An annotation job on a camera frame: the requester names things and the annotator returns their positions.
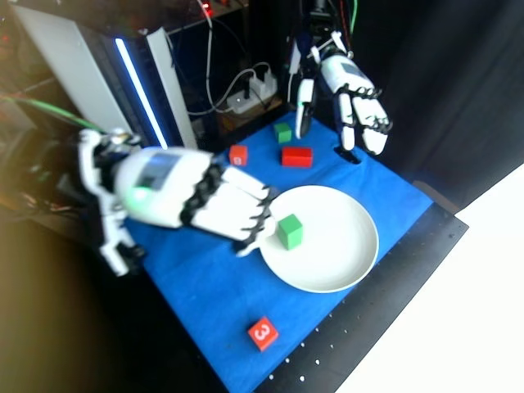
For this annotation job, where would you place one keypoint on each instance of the white power strip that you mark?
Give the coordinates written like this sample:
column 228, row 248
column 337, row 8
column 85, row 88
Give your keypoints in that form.
column 254, row 92

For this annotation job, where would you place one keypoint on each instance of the red rectangular block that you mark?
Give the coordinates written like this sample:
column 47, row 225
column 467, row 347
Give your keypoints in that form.
column 296, row 157

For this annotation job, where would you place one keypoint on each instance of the green cube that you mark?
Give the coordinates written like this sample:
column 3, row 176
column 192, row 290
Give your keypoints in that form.
column 282, row 133
column 291, row 233

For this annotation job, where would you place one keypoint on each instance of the red cube with number three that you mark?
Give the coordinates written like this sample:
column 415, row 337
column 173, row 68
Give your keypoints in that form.
column 263, row 333

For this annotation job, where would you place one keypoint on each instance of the white round plate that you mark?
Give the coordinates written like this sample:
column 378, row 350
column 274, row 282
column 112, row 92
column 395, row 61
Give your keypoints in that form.
column 335, row 245

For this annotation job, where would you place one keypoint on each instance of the white computer tower blue light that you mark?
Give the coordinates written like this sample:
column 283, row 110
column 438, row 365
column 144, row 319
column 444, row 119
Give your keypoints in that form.
column 82, row 78

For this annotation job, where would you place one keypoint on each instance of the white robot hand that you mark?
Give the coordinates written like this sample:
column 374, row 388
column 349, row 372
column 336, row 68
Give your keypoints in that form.
column 163, row 184
column 348, row 78

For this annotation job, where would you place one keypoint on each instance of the blue table cloth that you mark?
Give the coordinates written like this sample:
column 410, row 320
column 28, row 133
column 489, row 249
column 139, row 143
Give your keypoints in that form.
column 213, row 286

